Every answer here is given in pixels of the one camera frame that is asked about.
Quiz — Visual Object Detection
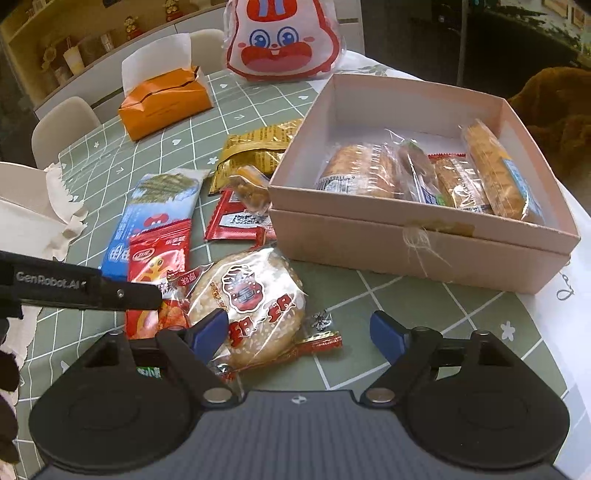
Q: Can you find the blue snack packet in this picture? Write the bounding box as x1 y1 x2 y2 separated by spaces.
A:
99 168 211 282

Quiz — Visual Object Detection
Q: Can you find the white paper sheet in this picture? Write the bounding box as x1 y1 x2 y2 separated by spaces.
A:
519 185 591 398

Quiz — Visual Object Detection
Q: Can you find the white leaf print cloth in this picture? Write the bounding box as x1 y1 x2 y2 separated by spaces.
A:
332 48 430 84

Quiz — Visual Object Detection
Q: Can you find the white red rabbit bag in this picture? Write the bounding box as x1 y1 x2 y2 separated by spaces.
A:
224 0 348 81

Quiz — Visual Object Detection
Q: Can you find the green checked tablecloth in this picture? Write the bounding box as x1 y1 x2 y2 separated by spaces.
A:
18 48 570 407

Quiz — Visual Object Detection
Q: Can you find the brown plush coat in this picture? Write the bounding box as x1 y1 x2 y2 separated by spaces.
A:
505 66 591 195

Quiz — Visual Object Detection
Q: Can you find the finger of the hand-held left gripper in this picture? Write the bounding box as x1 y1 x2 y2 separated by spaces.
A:
99 276 164 311

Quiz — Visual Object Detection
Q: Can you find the yellow wall shelf unit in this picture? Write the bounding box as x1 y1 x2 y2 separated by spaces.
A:
0 0 232 107

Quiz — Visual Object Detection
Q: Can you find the small yellow snack packet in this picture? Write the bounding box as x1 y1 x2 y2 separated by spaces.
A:
209 159 245 197

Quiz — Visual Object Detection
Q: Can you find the red sauce packet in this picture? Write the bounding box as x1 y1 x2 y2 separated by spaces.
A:
204 187 278 243

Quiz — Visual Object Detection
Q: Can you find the white drink cup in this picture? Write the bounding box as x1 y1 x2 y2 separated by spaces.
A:
65 46 86 75

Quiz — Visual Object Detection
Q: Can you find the dark green snack packet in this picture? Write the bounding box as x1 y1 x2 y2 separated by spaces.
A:
397 138 446 206

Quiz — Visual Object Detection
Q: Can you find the person's left hand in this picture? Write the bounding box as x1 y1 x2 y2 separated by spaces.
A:
0 320 22 468

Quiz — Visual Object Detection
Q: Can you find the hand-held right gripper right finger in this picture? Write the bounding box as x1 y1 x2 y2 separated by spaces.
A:
360 311 518 407

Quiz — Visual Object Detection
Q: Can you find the small clear candy wrapper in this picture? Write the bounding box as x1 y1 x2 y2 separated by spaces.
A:
295 307 343 358

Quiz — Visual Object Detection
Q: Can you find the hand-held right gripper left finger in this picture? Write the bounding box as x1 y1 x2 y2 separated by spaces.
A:
84 308 234 407

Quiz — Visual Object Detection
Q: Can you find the glass fish tank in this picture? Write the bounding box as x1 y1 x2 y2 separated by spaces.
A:
471 0 591 70

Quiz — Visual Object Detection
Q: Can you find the round sesame cake packet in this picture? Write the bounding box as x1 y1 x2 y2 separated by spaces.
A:
185 247 309 372

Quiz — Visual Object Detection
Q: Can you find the red duck print packet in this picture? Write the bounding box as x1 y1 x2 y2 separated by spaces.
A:
124 219 195 380

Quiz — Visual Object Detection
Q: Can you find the round bread clear packet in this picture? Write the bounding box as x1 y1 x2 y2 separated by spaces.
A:
315 143 402 200

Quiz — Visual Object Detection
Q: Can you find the white chair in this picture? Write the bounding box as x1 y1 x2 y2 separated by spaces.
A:
189 28 227 75
31 96 102 169

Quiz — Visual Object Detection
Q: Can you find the orange tissue box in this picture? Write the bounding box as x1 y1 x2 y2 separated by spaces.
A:
117 33 214 141

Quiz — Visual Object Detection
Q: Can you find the long bread clear packet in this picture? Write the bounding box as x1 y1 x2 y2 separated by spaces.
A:
458 119 546 224

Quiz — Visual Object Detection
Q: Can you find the small golden snack packet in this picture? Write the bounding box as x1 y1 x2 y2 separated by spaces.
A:
228 166 271 215

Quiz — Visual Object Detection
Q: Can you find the pink cardboard box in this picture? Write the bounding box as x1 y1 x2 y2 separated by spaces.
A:
268 73 581 295

